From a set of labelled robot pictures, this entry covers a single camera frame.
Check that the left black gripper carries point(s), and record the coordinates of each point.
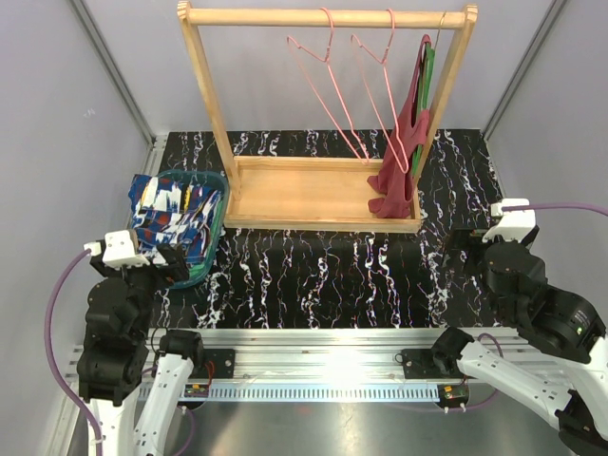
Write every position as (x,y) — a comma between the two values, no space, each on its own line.
(174,271)

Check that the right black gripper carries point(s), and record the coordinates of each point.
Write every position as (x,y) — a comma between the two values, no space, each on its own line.
(470,240)

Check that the blue patterned trousers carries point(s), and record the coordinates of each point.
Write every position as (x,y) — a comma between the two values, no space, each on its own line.
(165,211)

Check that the green tie-dye trousers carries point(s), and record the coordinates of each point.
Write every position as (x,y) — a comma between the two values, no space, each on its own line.
(201,251)

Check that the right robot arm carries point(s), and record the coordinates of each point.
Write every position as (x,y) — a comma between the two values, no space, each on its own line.
(558,323)

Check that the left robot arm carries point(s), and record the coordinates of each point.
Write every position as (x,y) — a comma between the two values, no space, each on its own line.
(110,369)

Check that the green hanger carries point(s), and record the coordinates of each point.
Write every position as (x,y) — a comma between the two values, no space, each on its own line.
(421,79)

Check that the blue transparent plastic bin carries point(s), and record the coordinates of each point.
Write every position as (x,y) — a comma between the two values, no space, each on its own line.
(210,179)

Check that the wooden clothes rack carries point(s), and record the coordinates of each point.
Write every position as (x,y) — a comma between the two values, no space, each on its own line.
(317,194)

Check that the maroon tank top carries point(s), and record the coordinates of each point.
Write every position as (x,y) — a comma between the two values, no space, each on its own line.
(394,181)

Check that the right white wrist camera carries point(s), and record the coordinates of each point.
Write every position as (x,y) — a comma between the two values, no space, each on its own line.
(509,222)

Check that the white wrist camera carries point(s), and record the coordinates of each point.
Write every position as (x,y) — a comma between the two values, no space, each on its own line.
(118,249)
(509,222)

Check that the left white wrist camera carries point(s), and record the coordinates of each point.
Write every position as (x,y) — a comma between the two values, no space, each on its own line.
(118,249)

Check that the aluminium mounting rail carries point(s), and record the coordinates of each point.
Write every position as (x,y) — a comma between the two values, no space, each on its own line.
(343,365)

